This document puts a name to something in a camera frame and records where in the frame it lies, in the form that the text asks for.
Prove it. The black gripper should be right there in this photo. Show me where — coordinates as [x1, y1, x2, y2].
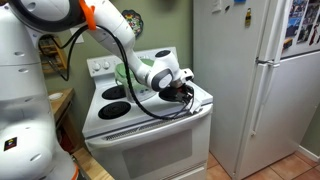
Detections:
[166, 83, 198, 109]

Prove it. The white tissue piece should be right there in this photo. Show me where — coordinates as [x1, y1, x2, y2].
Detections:
[189, 96, 204, 115]

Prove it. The white electric stove oven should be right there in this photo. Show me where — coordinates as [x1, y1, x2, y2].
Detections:
[81, 46, 214, 180]

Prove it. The white refrigerator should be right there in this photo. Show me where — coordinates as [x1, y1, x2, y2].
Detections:
[193, 0, 320, 180]

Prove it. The plastic container light green lid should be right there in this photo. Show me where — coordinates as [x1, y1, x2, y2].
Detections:
[114, 58, 158, 103]

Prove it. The white paper fridge magnet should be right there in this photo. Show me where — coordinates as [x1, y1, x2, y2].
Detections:
[211, 0, 223, 14]

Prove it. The yellow black fridge magnet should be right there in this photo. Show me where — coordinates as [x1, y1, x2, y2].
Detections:
[244, 7, 253, 28]

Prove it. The light wooden table top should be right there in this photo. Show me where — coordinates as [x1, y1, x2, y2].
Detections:
[71, 146, 115, 180]

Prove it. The blue landscape fridge photo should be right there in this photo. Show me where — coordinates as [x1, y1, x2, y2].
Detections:
[285, 15, 303, 39]

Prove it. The wooden side counter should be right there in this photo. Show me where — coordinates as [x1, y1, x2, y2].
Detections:
[47, 87, 76, 125]

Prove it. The white baseboard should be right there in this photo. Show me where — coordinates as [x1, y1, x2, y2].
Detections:
[297, 145, 320, 164]

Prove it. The dark group fridge photo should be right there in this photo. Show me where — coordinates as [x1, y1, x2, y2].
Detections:
[296, 23, 315, 45]

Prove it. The small white bowl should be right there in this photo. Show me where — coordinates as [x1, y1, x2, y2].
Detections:
[48, 91, 65, 102]

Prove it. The wooden spice rack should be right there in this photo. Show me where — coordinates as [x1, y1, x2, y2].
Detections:
[37, 34, 68, 75]

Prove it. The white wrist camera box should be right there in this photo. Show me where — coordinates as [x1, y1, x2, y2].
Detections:
[181, 67, 195, 81]

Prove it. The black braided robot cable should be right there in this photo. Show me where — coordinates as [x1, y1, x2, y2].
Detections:
[47, 24, 196, 121]

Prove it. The white fridge door handle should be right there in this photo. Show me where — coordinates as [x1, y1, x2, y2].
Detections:
[250, 61, 281, 137]

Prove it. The colourful decorative wall plate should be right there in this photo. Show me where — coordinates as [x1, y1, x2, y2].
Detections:
[121, 8, 145, 39]

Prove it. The white freezer door handle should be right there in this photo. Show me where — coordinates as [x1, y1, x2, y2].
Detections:
[257, 0, 288, 65]

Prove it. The white wall note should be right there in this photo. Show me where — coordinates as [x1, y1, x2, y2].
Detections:
[69, 27, 85, 45]

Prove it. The orange cable clip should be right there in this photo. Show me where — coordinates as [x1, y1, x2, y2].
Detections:
[78, 0, 98, 31]

